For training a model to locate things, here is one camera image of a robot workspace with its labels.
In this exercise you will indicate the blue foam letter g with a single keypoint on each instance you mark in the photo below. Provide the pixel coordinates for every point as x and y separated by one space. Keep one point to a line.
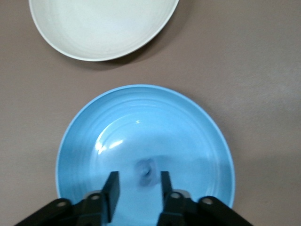
147 174

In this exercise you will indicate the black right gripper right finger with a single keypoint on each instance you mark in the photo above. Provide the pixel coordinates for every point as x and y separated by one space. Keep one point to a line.
166 188

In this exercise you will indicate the blue plate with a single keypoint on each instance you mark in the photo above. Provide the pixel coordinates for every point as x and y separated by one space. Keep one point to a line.
141 113

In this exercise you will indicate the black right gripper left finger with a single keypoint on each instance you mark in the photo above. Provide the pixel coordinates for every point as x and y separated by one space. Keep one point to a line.
113 188

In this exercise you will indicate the beige plate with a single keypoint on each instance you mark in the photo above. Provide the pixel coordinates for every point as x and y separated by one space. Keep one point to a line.
101 28

